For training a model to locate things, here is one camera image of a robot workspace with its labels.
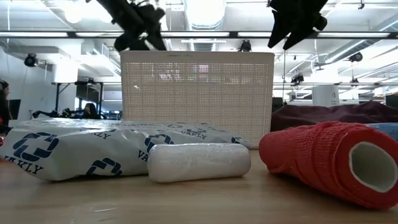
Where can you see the red cohesive bandage roll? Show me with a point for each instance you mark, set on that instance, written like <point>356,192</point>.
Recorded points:
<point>304,149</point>

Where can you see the person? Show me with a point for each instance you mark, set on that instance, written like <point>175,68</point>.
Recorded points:
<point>3,105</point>
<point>90,111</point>

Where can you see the white gauze roll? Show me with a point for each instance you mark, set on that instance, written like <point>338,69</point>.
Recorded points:
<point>199,161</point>

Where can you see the background black robot arm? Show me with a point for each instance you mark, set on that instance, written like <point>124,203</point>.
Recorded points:
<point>56,114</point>

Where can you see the maroon cloth bean bag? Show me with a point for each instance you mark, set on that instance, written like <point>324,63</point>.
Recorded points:
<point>311,115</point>

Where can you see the white pillar box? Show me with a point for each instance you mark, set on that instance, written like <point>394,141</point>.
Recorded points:
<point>325,96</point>

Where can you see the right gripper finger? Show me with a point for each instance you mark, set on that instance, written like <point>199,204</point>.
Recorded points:
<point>298,35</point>
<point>278,31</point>

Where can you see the white perforated plastic basket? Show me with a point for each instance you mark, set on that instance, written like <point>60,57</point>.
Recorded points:
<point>199,93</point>

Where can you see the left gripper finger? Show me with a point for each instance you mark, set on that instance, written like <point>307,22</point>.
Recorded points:
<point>129,42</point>
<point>157,40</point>

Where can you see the black metal frame stand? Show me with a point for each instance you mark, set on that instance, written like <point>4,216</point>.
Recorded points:
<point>77,85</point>

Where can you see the black ceiling camera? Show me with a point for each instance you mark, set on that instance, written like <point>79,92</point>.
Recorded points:
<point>245,46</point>
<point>30,60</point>
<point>297,79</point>
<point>356,57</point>

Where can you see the white Vakly printed package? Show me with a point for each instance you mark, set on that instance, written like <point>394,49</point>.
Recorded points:
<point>77,146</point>

